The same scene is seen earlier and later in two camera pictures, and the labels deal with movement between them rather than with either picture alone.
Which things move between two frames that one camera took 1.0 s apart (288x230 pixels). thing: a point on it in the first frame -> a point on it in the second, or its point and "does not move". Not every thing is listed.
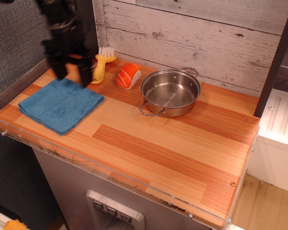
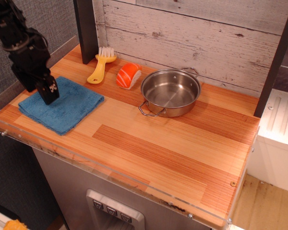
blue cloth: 59,105 does not move
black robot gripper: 67,38 -> 29,66
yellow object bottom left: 15,224 does not move
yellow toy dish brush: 106,54 does not move
